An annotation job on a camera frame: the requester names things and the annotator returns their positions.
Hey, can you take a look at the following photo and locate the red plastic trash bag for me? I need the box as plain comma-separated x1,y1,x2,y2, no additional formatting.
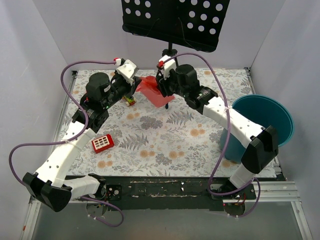
136,76,175,108

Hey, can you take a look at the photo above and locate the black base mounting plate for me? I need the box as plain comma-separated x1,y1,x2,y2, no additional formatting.
82,176,257,212

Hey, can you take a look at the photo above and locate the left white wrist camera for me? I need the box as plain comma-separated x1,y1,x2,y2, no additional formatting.
114,58,139,86

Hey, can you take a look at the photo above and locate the black perforated music stand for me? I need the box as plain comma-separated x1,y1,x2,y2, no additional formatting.
120,0,231,110

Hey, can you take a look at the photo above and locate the colourful toy brick car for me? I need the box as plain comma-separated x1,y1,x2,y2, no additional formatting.
122,96,137,107

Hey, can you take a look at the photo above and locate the teal plastic trash bin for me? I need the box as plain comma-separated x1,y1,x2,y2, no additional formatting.
219,94,295,164

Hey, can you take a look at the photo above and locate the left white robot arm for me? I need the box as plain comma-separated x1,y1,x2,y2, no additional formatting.
22,72,142,212

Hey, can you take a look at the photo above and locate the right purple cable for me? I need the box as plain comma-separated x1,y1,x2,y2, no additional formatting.
162,52,262,219

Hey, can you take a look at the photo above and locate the aluminium frame rail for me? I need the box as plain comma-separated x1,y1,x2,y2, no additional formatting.
29,181,302,205

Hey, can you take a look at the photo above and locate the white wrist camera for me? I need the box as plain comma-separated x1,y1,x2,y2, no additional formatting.
157,55,177,79
114,58,139,86

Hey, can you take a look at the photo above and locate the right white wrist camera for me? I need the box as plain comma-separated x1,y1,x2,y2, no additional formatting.
157,55,177,79

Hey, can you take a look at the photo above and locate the floral patterned table mat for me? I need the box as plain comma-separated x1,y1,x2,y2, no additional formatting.
47,68,278,179

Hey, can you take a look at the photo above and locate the red white grid box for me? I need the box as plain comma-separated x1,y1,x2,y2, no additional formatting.
91,134,115,154

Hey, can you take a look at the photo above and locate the purple cable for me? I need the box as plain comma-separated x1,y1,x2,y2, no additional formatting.
162,52,262,219
8,57,127,228

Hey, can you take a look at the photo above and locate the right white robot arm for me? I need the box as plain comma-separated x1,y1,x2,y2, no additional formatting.
156,60,279,199

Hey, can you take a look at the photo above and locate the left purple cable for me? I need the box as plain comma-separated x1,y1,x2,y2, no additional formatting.
8,57,127,228

